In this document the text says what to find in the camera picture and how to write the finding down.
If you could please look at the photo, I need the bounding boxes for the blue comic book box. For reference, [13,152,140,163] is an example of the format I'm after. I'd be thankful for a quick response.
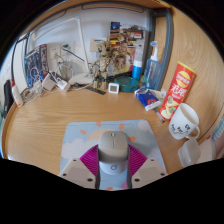
[24,44,49,88]

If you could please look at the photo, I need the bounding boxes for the black ruler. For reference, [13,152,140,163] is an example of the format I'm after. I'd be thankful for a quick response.
[85,86,106,95]

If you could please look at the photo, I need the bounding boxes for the beige and white computer mouse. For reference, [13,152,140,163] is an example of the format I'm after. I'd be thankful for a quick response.
[98,131,128,175]

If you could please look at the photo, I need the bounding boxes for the small white square clock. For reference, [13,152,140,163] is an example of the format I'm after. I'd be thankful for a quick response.
[108,83,119,94]

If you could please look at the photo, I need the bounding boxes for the red potato chips can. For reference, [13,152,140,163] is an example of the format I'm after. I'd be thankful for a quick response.
[159,61,195,120]

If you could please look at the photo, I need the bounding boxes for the teal round dish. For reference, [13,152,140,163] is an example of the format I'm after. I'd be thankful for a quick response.
[114,76,139,92]

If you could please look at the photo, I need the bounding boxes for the white power adapter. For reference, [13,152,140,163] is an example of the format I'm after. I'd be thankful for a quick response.
[57,80,70,92]

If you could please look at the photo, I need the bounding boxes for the clear plastic container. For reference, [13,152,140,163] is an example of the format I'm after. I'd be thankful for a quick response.
[178,139,201,167]

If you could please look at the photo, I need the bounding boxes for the pastel illustrated mouse pad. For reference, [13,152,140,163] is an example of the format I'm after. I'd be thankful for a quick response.
[60,120,167,191]

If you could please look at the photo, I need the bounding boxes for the clear pump sanitizer bottle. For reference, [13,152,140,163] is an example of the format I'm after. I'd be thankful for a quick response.
[142,41,160,89]

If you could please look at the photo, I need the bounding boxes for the black object at left edge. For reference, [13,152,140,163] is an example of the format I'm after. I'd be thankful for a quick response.
[3,80,14,117]

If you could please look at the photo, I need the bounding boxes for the white mug with doodles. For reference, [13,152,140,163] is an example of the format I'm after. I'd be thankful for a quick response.
[168,103,200,140]

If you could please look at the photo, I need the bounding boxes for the colourful poster cards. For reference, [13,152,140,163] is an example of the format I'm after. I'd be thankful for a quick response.
[110,22,145,75]

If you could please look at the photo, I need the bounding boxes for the gripper beige and magenta right finger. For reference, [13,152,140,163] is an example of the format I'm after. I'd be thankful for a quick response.
[127,146,167,189]

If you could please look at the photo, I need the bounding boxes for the white desk lamp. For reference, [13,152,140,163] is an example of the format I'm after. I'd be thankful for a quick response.
[29,17,92,85]

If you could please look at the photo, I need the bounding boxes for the brown Groot figurine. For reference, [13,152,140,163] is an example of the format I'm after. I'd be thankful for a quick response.
[93,41,111,89]

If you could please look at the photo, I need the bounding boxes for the gripper beige and magenta left finger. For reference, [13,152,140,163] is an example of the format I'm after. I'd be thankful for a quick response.
[59,145,100,189]

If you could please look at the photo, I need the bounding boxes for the blue tissue packet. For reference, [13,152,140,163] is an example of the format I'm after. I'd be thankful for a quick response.
[135,88,164,111]

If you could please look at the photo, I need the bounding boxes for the white bottle with red cap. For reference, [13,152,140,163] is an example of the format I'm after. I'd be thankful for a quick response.
[11,80,24,107]

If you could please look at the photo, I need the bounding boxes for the blue and white spray bottle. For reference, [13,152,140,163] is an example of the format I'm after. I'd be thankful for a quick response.
[132,44,143,80]

